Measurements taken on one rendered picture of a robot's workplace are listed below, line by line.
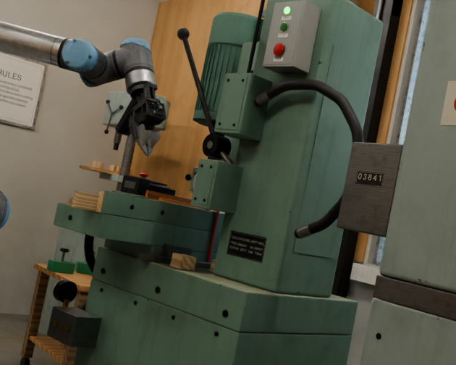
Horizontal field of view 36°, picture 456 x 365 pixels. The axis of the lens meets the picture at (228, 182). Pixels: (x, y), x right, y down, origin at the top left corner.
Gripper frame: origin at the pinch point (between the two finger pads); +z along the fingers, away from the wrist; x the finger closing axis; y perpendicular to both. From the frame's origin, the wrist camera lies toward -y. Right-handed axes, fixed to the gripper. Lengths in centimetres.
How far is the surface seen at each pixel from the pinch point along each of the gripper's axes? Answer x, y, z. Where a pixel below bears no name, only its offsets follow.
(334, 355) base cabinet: 28, 29, 66
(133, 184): -3.2, -3.4, 9.2
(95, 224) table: -25.6, 7.5, 28.9
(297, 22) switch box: -4, 63, -3
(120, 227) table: -19.8, 9.4, 29.4
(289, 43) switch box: -4, 60, 1
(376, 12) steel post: 145, 14, -101
